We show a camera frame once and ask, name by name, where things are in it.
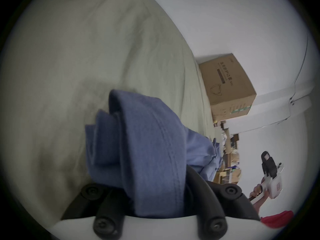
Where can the person's right forearm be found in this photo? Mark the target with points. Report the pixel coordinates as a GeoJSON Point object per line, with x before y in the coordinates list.
{"type": "Point", "coordinates": [258, 201]}

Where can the blue shirt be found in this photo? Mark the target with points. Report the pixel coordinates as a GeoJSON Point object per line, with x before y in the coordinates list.
{"type": "Point", "coordinates": [147, 146]}

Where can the bed with beige sheet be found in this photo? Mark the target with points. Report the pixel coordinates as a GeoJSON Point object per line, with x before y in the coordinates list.
{"type": "Point", "coordinates": [87, 59]}

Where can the person's right hand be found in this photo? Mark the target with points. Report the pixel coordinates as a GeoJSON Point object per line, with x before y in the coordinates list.
{"type": "Point", "coordinates": [259, 190]}

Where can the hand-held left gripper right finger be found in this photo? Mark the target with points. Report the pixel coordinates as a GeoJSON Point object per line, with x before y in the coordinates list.
{"type": "Point", "coordinates": [212, 201]}

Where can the brown cardboard carton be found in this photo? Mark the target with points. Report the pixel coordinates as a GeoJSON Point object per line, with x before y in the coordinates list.
{"type": "Point", "coordinates": [227, 84]}

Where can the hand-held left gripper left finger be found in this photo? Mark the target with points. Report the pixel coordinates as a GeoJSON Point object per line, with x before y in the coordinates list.
{"type": "Point", "coordinates": [105, 204]}

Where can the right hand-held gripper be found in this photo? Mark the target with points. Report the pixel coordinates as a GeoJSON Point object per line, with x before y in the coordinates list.
{"type": "Point", "coordinates": [275, 187]}

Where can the person's body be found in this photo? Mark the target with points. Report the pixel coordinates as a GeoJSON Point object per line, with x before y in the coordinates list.
{"type": "Point", "coordinates": [277, 219]}

